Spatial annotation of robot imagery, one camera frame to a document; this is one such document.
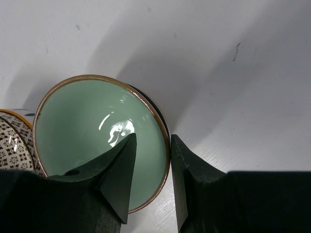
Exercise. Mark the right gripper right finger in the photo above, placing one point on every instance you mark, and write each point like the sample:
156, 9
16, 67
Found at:
208, 200

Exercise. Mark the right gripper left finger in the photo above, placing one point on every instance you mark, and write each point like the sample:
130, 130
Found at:
92, 198

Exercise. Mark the patterned brown white bowl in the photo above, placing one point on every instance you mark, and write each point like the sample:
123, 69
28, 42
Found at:
17, 149

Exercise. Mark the green celadon bowl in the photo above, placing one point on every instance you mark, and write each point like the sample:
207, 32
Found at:
84, 116

